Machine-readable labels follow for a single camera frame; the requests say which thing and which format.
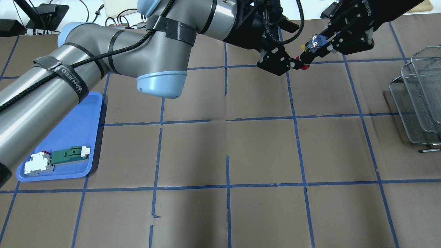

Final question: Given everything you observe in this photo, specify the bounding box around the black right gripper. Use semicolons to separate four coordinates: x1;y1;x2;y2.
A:
321;0;390;55

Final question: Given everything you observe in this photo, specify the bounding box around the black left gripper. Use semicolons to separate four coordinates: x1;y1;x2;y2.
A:
226;0;305;76

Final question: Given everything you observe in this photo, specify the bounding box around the red emergency stop button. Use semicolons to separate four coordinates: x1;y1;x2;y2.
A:
298;33;327;70

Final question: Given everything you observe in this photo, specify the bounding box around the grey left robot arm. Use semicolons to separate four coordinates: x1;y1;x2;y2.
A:
1;0;305;186

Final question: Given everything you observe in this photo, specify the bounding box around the blue plastic tray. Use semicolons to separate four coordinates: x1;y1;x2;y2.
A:
16;92;103;182

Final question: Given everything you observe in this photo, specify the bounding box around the green terminal block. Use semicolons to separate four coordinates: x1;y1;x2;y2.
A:
51;146;91;165

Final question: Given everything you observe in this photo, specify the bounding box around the white circuit breaker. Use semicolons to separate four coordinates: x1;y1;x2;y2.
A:
24;151;54;176

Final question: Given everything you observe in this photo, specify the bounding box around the silver wire mesh shelf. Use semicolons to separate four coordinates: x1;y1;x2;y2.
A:
389;45;441;153

